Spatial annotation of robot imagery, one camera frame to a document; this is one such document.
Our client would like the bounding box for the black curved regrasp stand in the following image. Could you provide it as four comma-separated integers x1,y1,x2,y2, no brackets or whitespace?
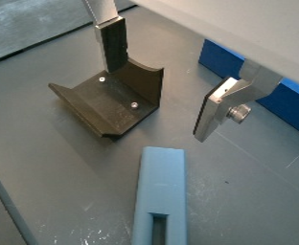
48,59,165,138

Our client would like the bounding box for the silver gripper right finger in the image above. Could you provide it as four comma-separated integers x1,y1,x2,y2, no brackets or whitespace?
194,59,284,142

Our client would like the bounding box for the light blue square-circle object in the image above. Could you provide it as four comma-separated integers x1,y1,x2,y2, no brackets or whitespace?
132,146,187,245

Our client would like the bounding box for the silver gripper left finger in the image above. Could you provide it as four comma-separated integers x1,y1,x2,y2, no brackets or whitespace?
82,0,128,73

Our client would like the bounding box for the dark blue foam fixture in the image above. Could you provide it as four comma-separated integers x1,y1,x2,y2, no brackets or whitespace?
197,38,299,142

